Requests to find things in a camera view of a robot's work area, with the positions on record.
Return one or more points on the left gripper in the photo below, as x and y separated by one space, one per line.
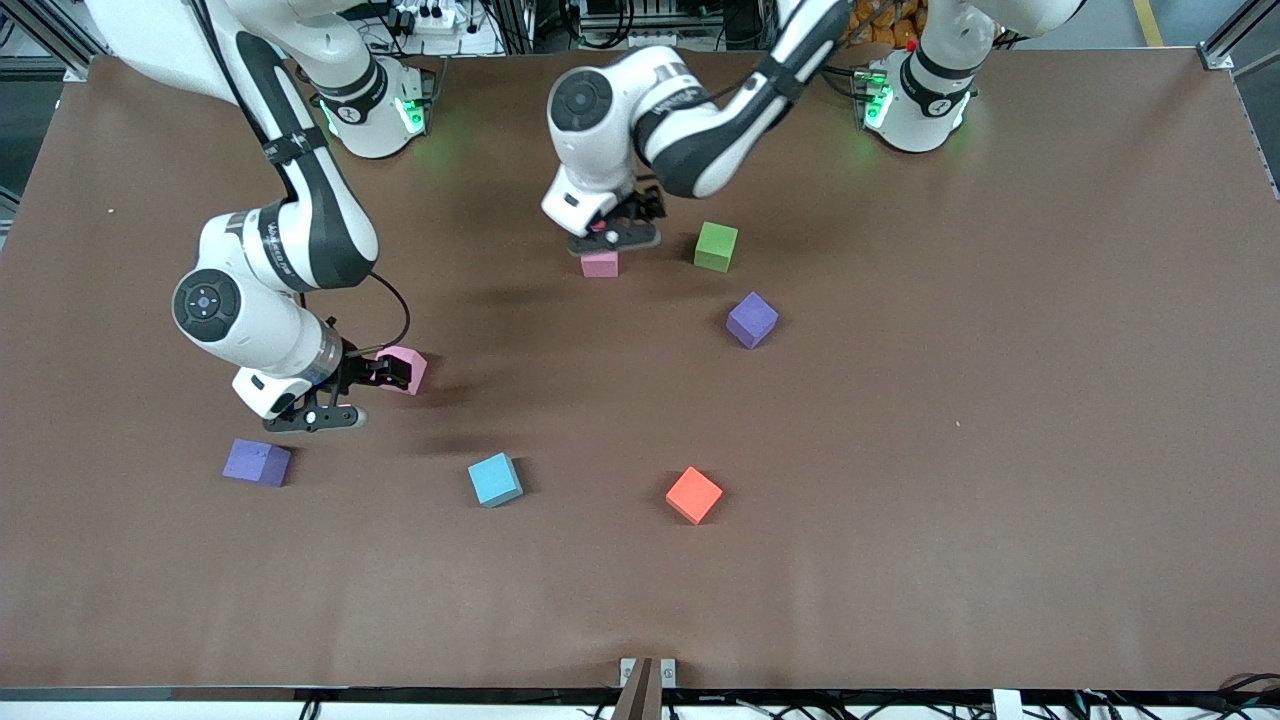
643 206

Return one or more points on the pile of orange objects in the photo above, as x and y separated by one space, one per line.
885 25

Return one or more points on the black equipment rack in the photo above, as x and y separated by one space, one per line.
620 20

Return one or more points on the small metal bracket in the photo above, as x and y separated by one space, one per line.
629 672
667 672

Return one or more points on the white plastic block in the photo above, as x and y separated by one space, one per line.
1008 706

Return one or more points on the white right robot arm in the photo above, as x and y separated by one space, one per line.
320 230

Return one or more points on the purple foam cube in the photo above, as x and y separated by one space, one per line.
752 320
255 463

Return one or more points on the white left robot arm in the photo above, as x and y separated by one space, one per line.
700 140

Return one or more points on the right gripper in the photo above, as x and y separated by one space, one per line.
357 371

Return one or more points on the aluminium frame profile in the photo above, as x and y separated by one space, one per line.
1215 55
72 68

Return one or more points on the cyan foam cube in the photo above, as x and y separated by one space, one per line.
495 480

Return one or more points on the orange foam cube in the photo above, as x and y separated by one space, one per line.
694 495

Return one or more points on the pink foam cube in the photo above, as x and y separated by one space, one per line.
600 266
418 370

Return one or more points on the green foam cube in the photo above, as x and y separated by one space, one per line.
716 248

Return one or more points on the white power strip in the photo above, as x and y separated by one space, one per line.
430 18

